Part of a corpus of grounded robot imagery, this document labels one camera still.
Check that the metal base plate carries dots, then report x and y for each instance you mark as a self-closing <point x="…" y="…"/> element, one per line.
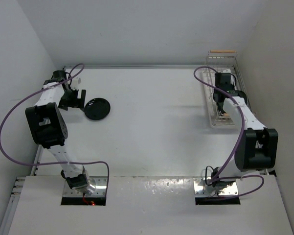
<point x="202" y="188"/>
<point x="97" y="188"/>

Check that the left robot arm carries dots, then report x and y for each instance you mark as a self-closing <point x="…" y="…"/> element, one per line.
<point x="49" y="129"/>

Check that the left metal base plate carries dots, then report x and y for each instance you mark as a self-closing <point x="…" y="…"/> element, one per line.
<point x="97" y="188"/>

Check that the black plate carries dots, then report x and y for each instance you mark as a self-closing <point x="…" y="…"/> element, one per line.
<point x="97" y="109"/>

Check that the white wire dish rack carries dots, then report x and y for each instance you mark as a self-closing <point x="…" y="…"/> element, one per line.
<point x="222" y="61"/>

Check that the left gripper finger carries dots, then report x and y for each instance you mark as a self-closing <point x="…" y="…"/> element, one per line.
<point x="69" y="99"/>
<point x="81" y="100"/>

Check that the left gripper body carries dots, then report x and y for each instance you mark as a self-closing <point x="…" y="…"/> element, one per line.
<point x="69" y="96"/>

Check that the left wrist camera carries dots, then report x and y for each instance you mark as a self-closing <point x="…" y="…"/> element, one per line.
<point x="75" y="83"/>

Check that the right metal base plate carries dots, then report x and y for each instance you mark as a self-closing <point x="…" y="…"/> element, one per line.
<point x="202" y="188"/>

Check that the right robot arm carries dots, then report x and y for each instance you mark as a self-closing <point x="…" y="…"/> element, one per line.
<point x="257" y="145"/>

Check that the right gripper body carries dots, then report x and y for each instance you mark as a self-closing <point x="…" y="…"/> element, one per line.
<point x="215" y="91"/>

